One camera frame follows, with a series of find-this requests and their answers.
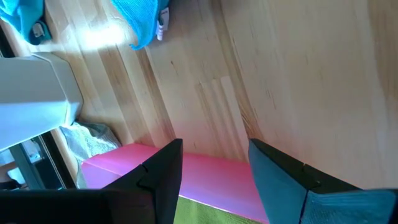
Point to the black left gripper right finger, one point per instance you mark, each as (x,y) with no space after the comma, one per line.
(286,193)

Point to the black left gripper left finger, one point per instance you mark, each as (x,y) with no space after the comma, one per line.
(130,205)

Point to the green microfiber towel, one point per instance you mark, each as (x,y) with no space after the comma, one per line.
(199,214)

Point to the pink plastic tray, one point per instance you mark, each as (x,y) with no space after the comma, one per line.
(211,177)

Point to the gray microfiber towel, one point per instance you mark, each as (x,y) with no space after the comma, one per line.
(90,140)

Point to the teal microfiber towel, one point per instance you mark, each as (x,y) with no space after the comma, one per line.
(140,18)

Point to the light blue microfiber towel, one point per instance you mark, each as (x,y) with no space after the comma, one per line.
(18,12)

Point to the white faceted plant pot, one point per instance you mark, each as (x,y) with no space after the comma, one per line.
(34,99)

